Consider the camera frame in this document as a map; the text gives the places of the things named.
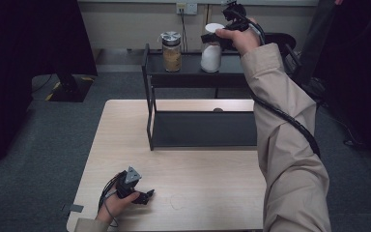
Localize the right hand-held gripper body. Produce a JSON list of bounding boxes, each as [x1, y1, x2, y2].
[[221, 0, 251, 33]]

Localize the white wall power outlet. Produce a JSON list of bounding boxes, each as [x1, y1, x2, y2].
[[175, 2, 199, 16]]

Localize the white jar with white lid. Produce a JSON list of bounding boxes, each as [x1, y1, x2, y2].
[[200, 22, 226, 73]]

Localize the black stand base yellow stripes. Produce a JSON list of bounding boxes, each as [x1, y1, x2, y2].
[[45, 73, 95, 103]]

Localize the black chair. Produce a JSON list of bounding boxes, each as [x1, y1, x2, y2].
[[214, 31, 298, 100]]

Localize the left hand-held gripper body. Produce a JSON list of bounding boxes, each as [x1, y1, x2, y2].
[[115, 165, 143, 199]]

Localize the black power cord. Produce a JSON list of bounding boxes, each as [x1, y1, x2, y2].
[[179, 9, 189, 53]]

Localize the grey slanted stand panel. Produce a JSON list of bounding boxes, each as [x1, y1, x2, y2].
[[294, 0, 340, 87]]

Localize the black two-tier metal shelf rack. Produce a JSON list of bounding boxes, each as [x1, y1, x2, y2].
[[141, 43, 304, 152]]

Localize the dark curtain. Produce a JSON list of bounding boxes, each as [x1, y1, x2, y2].
[[312, 0, 371, 178]]

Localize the right hand-held gripper black cable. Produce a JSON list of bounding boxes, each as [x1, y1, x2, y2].
[[248, 19, 322, 160]]

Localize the person's left hand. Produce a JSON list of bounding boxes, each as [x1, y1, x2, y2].
[[95, 192, 142, 223]]

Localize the glass spice jar silver lid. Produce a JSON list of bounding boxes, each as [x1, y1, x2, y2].
[[159, 30, 184, 73]]

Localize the black floor cables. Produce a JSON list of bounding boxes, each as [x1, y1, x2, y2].
[[313, 99, 366, 151]]

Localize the grey tape strip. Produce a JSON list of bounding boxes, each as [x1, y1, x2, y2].
[[61, 203, 85, 214]]

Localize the person's right hand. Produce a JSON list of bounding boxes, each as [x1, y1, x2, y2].
[[214, 17, 262, 57]]

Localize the black curtain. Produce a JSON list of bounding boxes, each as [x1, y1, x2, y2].
[[0, 0, 99, 171]]

